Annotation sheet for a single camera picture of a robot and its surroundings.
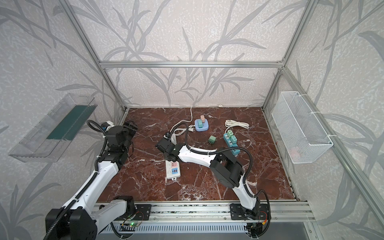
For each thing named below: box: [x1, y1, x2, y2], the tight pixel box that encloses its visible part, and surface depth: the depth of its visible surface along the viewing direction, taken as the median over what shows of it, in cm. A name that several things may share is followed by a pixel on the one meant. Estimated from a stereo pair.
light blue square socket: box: [194, 118, 209, 132], surface depth 108 cm
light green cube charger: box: [208, 135, 217, 144], surface depth 101 cm
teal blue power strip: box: [223, 133, 241, 156], surface depth 99 cm
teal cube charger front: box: [230, 135, 238, 144], surface depth 96 cm
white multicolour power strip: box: [165, 160, 181, 181], surface depth 87 cm
